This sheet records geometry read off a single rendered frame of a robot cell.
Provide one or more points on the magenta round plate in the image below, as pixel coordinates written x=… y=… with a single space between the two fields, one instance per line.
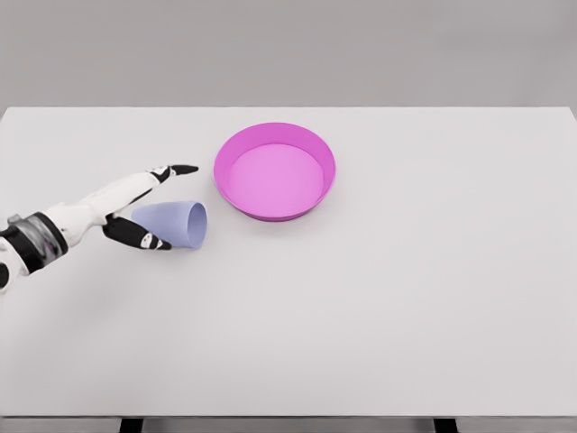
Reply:
x=275 y=173

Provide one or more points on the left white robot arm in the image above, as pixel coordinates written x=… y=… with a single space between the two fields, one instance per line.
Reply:
x=38 y=236

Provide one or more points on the lavender plastic cup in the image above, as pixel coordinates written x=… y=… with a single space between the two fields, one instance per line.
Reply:
x=176 y=222

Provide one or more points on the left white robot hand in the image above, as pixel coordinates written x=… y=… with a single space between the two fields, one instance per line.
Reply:
x=112 y=197

